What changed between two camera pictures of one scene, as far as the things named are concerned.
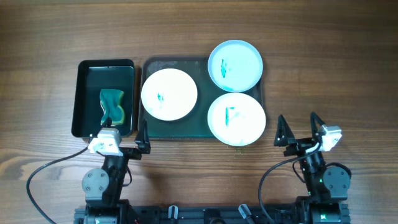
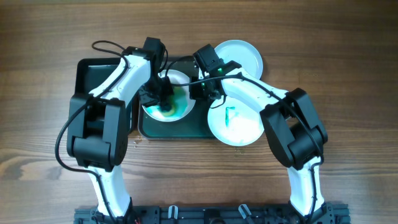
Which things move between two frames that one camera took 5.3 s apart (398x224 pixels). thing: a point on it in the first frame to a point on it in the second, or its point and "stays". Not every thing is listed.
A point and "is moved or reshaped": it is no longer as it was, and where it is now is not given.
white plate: (236, 119) stays
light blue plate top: (235, 65) stays
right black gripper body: (300, 146) to (204, 94)
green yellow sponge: (110, 100) is moved or reshaped
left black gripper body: (126, 151) to (156, 98)
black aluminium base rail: (204, 214) stays
